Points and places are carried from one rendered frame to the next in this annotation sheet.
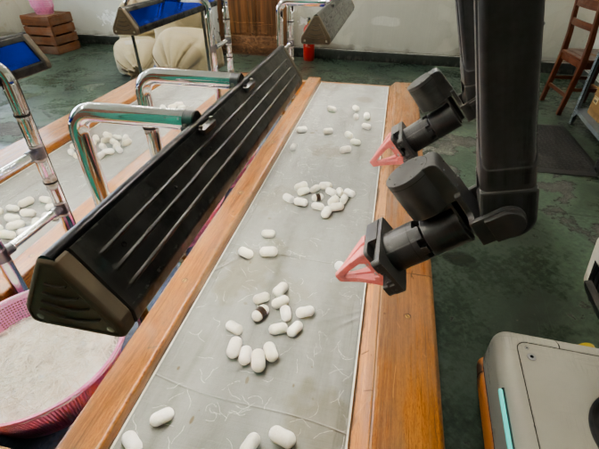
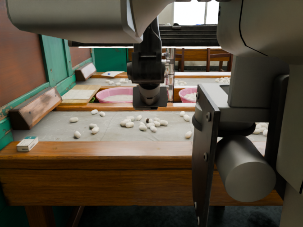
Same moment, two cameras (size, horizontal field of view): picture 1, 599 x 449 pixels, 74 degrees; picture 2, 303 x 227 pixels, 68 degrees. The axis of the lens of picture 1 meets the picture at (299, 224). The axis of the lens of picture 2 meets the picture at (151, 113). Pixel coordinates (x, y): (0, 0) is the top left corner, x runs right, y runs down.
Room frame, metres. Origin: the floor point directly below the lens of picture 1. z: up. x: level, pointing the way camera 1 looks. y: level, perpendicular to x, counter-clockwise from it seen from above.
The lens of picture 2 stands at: (0.30, -0.76, 1.12)
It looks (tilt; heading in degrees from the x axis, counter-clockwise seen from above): 22 degrees down; 78
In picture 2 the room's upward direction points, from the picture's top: straight up
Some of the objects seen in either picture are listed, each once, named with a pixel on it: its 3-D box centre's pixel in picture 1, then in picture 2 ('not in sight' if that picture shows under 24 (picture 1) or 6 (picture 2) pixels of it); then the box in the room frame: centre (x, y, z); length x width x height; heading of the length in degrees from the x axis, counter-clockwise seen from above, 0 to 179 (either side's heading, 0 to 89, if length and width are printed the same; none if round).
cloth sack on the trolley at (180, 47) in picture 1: (183, 53); not in sight; (3.82, 1.06, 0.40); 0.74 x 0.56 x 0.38; 167
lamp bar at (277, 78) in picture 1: (224, 126); (154, 35); (0.49, 0.10, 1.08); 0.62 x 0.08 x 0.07; 168
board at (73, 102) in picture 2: not in sight; (80, 93); (0.17, 0.45, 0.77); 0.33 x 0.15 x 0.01; 78
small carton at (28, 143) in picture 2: not in sight; (27, 143); (0.05, -0.08, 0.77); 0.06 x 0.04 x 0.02; 78
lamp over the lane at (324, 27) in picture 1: (332, 12); not in sight; (1.44, -0.11, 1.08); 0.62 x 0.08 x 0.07; 168
